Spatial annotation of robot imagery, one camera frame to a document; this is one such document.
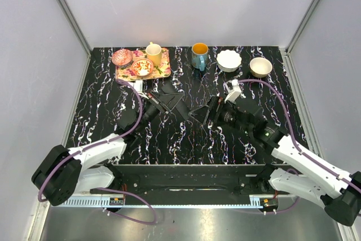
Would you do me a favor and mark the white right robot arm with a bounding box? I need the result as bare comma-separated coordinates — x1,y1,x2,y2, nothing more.
189,97,360,226

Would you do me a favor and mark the black remote control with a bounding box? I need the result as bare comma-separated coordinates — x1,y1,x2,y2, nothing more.
175,100,190,120

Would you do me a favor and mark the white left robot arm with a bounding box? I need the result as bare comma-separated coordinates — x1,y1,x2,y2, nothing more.
31,84,188,206

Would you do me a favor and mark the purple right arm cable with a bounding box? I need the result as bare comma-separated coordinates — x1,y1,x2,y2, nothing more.
236,78,361,216

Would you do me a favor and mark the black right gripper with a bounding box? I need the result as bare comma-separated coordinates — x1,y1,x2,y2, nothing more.
189,94,252,135

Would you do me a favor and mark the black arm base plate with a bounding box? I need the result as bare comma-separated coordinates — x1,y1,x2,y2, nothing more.
106,164,282,196

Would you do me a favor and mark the aluminium front rail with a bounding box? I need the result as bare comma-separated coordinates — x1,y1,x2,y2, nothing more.
60,191,273,209

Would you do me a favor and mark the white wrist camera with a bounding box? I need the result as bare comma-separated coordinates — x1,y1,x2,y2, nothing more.
224,79,241,103
130,80,146,97

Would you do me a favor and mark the white scalloped bowl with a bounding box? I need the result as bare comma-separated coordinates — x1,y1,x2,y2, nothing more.
216,50,242,72

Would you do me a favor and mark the pink patterned bowl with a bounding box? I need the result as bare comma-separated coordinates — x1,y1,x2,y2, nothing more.
111,49,133,68

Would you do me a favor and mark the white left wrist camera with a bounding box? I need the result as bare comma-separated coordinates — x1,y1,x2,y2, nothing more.
130,80,146,97

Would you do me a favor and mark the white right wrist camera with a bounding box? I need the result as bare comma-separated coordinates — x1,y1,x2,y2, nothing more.
224,79,241,103

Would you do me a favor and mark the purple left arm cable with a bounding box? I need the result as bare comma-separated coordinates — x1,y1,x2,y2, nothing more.
37,78,159,225

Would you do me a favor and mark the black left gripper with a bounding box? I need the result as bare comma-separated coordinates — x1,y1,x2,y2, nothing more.
135,90,184,134

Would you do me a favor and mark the cream round bowl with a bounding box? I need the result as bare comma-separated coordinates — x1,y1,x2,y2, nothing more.
249,57,273,78

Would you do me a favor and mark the floral rectangular tray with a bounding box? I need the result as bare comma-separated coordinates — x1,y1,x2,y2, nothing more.
115,47,171,82

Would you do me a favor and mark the orange patterned bowl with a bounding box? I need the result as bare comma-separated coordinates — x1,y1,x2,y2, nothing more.
131,58,154,77

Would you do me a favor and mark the blue mug orange inside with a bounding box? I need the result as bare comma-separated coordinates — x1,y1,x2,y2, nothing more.
192,43,209,72

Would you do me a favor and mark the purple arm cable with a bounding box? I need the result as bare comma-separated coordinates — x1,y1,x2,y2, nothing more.
236,78,361,216
37,78,159,225

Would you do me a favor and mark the yellow mug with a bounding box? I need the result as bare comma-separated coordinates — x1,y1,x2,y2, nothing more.
146,42,162,67

